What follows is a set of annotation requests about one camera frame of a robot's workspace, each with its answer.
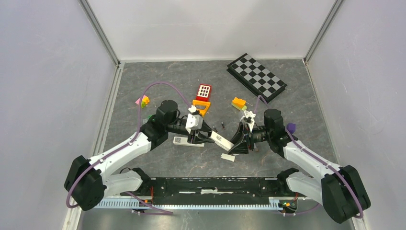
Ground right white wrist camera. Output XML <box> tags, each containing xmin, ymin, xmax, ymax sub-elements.
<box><xmin>240</xmin><ymin>110</ymin><xmax>256</xmax><ymax>132</ymax></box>

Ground pink yellow green blocks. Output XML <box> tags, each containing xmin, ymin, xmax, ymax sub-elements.
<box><xmin>135</xmin><ymin>95</ymin><xmax>150</xmax><ymax>108</ymax></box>

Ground white remote control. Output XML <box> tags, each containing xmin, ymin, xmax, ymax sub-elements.
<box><xmin>209</xmin><ymin>131</ymin><xmax>234</xmax><ymax>152</ymax></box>
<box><xmin>173</xmin><ymin>137</ymin><xmax>204</xmax><ymax>148</ymax></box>

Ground purple cube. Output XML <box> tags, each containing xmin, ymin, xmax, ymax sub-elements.
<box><xmin>286</xmin><ymin>123</ymin><xmax>296</xmax><ymax>134</ymax></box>

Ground black grey checkerboard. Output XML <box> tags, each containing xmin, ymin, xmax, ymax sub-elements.
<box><xmin>227</xmin><ymin>53</ymin><xmax>287</xmax><ymax>103</ymax></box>

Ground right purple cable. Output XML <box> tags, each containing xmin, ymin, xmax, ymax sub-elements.
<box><xmin>253</xmin><ymin>94</ymin><xmax>365</xmax><ymax>219</ymax></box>

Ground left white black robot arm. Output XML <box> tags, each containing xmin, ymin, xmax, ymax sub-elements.
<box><xmin>64</xmin><ymin>100</ymin><xmax>213</xmax><ymax>211</ymax></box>

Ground white slotted cable duct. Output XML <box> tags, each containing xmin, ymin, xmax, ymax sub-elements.
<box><xmin>94</xmin><ymin>197</ymin><xmax>282</xmax><ymax>211</ymax></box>

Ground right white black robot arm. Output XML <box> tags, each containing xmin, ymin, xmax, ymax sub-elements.
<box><xmin>227</xmin><ymin>109</ymin><xmax>371</xmax><ymax>223</ymax></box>

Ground white battery cover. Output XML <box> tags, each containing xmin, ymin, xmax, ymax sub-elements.
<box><xmin>221</xmin><ymin>154</ymin><xmax>235</xmax><ymax>162</ymax></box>

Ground red white window block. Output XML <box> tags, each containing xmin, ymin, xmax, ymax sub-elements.
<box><xmin>196</xmin><ymin>84</ymin><xmax>212</xmax><ymax>102</ymax></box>

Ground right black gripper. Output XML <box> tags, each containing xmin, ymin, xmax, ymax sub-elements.
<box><xmin>226</xmin><ymin>122</ymin><xmax>271</xmax><ymax>155</ymax></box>

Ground orange triangular plastic frame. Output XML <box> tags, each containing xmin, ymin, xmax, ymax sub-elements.
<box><xmin>192</xmin><ymin>100</ymin><xmax>211</xmax><ymax>117</ymax></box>

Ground green blue grey blocks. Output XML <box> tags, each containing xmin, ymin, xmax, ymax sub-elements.
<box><xmin>143</xmin><ymin>115</ymin><xmax>157</xmax><ymax>124</ymax></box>

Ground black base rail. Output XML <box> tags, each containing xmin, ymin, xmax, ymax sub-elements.
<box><xmin>132</xmin><ymin>177</ymin><xmax>301</xmax><ymax>205</ymax></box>

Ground orange green toy block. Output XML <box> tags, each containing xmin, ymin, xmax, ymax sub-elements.
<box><xmin>231</xmin><ymin>97</ymin><xmax>247</xmax><ymax>111</ymax></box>

